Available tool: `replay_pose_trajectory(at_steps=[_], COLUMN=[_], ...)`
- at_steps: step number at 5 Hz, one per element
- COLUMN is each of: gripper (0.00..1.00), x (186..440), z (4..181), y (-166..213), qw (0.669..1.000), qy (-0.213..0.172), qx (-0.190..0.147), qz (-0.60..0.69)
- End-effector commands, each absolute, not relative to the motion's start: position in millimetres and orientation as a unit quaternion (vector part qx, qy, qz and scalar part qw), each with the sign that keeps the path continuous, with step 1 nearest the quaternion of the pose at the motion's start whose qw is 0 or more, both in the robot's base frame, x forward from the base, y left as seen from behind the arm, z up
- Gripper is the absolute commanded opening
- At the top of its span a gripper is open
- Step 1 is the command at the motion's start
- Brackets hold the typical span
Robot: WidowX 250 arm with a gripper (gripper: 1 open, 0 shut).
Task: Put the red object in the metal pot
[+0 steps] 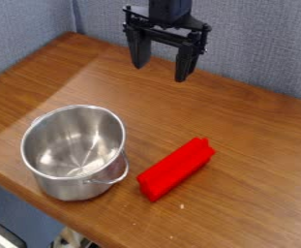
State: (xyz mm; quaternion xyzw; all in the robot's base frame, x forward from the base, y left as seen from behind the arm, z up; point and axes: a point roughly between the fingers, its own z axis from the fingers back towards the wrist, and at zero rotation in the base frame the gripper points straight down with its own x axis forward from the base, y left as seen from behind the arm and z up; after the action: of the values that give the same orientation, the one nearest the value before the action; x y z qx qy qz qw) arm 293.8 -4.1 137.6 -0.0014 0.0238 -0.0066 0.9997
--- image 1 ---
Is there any metal pot with handles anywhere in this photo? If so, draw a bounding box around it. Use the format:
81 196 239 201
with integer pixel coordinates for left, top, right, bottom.
21 105 129 202

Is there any white object under table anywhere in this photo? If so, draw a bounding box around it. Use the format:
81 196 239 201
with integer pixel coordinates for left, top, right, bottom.
48 228 101 248

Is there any red rectangular block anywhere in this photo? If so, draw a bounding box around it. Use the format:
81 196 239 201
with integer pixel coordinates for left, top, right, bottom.
137 138 216 202

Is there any grey object under table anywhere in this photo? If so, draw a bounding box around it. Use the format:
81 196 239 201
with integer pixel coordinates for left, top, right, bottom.
0 225 27 248

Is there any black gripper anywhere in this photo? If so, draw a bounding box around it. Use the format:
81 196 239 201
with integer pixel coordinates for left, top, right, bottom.
123 0 212 82

